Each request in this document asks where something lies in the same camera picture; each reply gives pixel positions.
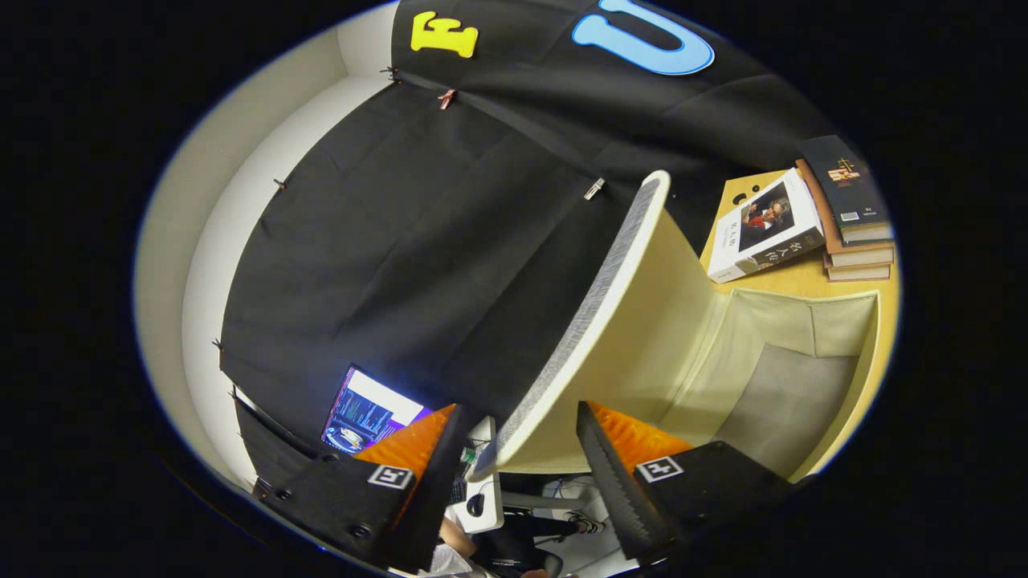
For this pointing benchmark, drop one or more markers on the black computer mouse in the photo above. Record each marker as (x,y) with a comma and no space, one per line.
(475,505)

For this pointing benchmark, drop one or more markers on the white portrait cover book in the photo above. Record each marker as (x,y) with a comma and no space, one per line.
(763,229)

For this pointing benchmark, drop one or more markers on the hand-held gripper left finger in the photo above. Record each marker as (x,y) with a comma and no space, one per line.
(438,498)

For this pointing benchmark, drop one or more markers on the beige storage box grey lid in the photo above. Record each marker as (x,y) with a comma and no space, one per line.
(642,337)

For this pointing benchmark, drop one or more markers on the pink clothes peg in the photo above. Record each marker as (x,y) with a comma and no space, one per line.
(446,98)

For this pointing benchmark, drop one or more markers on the white desk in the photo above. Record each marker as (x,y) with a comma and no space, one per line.
(491,515)

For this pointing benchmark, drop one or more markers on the brown cover book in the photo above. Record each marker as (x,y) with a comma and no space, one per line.
(858,273)
(859,256)

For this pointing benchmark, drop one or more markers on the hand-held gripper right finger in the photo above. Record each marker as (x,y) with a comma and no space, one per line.
(618,498)

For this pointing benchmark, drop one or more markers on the lit computer monitor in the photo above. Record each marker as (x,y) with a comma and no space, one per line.
(365,413)

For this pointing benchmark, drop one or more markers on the silver metal clip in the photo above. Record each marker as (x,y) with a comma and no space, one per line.
(593,189)

